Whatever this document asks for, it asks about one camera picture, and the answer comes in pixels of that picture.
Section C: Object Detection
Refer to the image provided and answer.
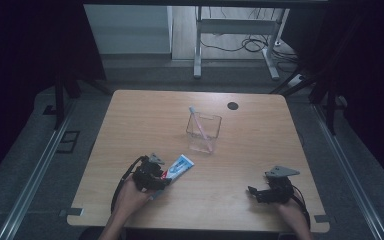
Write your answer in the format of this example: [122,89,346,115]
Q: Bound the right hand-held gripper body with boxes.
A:
[261,165,301,205]

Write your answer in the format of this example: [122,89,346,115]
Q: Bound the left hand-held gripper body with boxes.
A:
[131,152,168,193]

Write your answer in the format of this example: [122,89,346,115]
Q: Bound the white red blue toothpaste tube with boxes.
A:
[150,153,195,200]

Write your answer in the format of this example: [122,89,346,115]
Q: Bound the clear plastic container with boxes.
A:
[185,111,223,155]

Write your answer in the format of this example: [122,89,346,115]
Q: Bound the pink toothbrush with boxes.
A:
[188,105,214,153]

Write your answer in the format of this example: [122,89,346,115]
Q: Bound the person's left hand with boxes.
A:
[114,174,155,215]

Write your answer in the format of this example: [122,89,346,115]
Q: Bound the person's right hand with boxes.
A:
[273,196,312,232]

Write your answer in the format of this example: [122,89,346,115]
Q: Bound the grey tape strip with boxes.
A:
[313,214,332,224]

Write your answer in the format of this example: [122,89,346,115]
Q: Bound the dark metal stand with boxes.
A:
[53,64,112,132]
[269,63,349,136]

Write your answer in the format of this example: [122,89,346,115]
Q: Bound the dark curtain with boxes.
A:
[0,0,107,193]
[288,0,384,204]

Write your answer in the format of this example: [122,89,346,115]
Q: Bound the white partition panel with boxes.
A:
[83,4,174,56]

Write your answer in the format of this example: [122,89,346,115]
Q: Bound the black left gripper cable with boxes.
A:
[110,155,148,214]

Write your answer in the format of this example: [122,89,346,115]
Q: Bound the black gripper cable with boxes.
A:
[110,155,148,214]
[289,185,312,229]

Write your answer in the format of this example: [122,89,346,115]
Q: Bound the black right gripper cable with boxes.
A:
[289,185,312,229]

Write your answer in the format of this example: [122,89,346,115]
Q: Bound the metal floor rail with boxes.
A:
[0,99,78,240]
[312,103,382,240]

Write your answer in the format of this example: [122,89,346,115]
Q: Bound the black floor outlet frame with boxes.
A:
[55,130,81,155]

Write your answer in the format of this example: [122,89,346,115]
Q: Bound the black floor cables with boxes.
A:
[200,6,299,74]

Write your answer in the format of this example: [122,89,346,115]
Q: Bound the white metal desk frame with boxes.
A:
[192,5,291,82]

